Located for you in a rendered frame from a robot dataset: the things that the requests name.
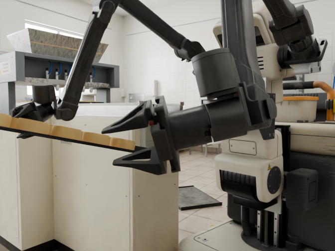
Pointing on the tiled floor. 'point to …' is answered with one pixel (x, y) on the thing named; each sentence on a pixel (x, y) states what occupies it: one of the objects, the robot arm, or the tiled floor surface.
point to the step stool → (207, 148)
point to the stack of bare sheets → (195, 198)
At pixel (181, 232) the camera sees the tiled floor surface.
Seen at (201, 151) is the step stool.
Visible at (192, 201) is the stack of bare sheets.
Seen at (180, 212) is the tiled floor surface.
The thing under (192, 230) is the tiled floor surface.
